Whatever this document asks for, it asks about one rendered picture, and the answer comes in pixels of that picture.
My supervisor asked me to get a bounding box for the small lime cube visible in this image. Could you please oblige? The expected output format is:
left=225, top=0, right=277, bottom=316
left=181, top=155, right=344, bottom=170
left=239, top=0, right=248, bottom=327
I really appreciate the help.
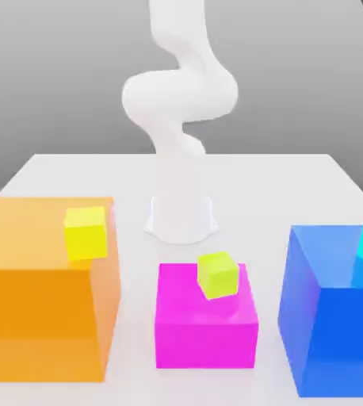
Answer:
left=197, top=251, right=240, bottom=301

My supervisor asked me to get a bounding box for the large magenta box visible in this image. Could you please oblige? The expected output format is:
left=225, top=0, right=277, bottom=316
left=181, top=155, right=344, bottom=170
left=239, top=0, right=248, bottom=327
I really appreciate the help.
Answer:
left=155, top=262, right=260, bottom=370

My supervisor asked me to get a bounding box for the large orange box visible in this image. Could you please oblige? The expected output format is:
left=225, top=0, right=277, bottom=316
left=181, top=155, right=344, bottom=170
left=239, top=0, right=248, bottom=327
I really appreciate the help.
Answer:
left=0, top=196, right=122, bottom=384

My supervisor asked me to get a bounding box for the large blue box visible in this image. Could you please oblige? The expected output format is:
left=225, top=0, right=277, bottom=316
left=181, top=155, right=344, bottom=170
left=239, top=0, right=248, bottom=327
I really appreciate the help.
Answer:
left=277, top=224, right=363, bottom=399

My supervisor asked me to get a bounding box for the small yellow cube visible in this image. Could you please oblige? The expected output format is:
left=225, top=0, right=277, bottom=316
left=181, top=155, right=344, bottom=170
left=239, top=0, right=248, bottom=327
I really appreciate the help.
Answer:
left=63, top=205, right=109, bottom=262

